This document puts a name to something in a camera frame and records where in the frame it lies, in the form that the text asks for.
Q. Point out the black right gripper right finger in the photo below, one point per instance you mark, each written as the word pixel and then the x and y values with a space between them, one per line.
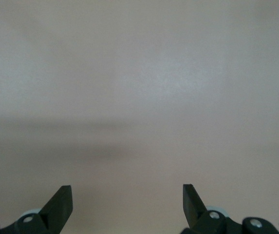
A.
pixel 192 209

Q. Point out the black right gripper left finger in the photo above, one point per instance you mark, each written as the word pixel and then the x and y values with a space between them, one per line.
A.
pixel 54 214

